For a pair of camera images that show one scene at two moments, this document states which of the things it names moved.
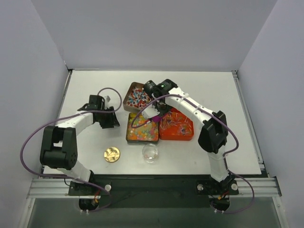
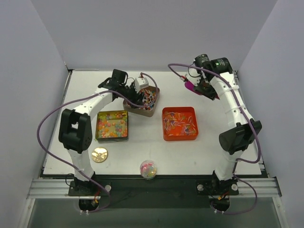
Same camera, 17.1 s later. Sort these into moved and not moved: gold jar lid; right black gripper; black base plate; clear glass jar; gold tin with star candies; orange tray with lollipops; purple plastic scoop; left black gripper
Moved: gold jar lid; gold tin with star candies; purple plastic scoop; clear glass jar; right black gripper; left black gripper
Not moved: orange tray with lollipops; black base plate
